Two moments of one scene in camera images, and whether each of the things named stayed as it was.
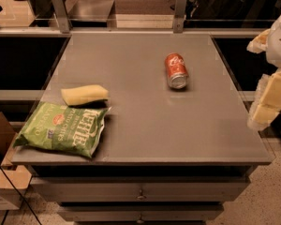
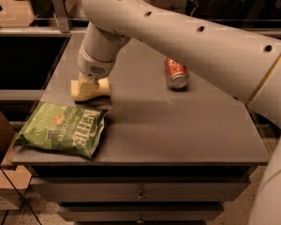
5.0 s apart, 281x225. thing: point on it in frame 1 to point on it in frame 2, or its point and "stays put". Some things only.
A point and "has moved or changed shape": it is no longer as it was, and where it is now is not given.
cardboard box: (11, 181) stays put
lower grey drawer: (140, 212) stays put
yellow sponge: (87, 96) has moved or changed shape
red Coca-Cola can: (177, 74) stays put
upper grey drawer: (139, 188) stays put
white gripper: (280, 44) to (93, 66)
